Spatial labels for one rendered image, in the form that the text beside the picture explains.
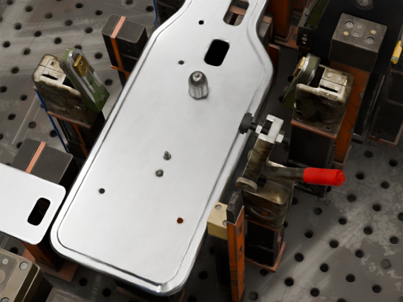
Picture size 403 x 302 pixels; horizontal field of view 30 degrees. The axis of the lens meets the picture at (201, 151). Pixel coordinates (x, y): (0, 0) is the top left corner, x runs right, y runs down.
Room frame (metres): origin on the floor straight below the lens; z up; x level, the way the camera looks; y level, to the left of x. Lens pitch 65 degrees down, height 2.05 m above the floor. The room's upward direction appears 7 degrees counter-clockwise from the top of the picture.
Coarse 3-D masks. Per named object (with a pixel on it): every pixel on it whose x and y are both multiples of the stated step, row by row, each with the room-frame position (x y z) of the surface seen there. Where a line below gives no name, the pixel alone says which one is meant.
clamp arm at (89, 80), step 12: (72, 48) 0.64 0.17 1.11; (60, 60) 0.62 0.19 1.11; (72, 60) 0.62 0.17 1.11; (84, 60) 0.62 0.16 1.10; (72, 72) 0.60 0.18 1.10; (84, 72) 0.61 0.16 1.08; (84, 84) 0.60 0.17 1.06; (96, 84) 0.62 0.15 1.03; (84, 96) 0.60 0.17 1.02; (96, 96) 0.60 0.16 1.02; (108, 96) 0.62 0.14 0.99; (96, 108) 0.60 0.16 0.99
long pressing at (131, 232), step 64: (192, 0) 0.78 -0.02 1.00; (256, 0) 0.76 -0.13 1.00; (192, 64) 0.65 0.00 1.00; (256, 64) 0.64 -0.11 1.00; (128, 128) 0.55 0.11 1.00; (192, 128) 0.54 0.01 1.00; (128, 192) 0.44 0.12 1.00; (192, 192) 0.43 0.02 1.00; (64, 256) 0.35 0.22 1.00; (128, 256) 0.34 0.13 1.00; (192, 256) 0.33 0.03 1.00
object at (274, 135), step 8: (248, 112) 0.44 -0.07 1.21; (248, 120) 0.42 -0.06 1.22; (272, 120) 0.42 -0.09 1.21; (280, 120) 0.42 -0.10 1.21; (240, 128) 0.42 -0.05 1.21; (248, 128) 0.42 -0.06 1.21; (256, 128) 0.42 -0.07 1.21; (264, 128) 0.42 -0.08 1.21; (272, 128) 0.41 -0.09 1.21; (280, 128) 0.41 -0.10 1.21; (264, 136) 0.40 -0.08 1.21; (272, 136) 0.40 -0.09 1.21; (280, 136) 0.40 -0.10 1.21; (256, 144) 0.40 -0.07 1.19; (264, 144) 0.40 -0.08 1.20; (272, 144) 0.39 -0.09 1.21; (256, 152) 0.40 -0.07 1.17; (264, 152) 0.40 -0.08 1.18; (248, 160) 0.41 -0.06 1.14; (256, 160) 0.40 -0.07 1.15; (264, 160) 0.40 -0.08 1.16; (248, 168) 0.41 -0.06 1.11; (256, 168) 0.40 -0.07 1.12; (248, 176) 0.41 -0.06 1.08; (256, 176) 0.40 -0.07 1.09
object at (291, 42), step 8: (272, 0) 0.88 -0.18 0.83; (280, 0) 0.87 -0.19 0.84; (288, 0) 0.86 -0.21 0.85; (272, 8) 0.88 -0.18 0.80; (280, 8) 0.87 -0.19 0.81; (288, 8) 0.86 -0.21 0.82; (280, 16) 0.87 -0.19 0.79; (288, 16) 0.87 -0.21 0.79; (280, 24) 0.87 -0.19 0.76; (288, 24) 0.87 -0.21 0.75; (280, 32) 0.87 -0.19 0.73; (288, 32) 0.87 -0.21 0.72; (296, 32) 0.88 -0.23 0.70; (280, 40) 0.86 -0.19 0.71; (288, 40) 0.86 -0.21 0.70; (296, 48) 0.84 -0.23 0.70
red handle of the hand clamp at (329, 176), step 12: (264, 168) 0.42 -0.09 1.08; (276, 168) 0.41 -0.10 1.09; (288, 168) 0.40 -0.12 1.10; (300, 168) 0.40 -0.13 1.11; (312, 168) 0.39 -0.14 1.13; (324, 168) 0.38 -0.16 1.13; (300, 180) 0.38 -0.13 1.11; (312, 180) 0.37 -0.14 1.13; (324, 180) 0.36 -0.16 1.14; (336, 180) 0.36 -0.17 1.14
